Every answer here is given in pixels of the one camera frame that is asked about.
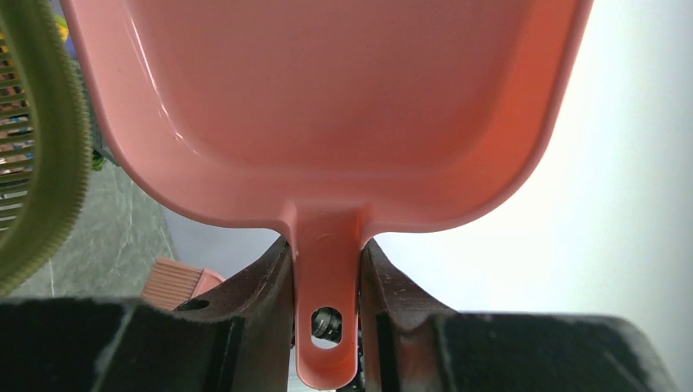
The olive green mesh wastebasket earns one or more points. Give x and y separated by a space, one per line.
46 147

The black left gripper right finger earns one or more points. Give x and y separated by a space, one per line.
413 342

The pink plastic dustpan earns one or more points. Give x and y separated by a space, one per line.
328 122

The pink plastic hand brush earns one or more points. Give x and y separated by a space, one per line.
172 283

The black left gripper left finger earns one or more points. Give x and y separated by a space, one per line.
235 337

